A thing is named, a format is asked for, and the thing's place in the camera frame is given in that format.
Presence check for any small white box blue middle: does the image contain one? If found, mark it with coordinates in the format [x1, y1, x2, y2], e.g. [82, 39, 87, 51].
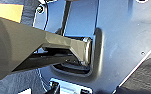
[49, 78, 93, 94]

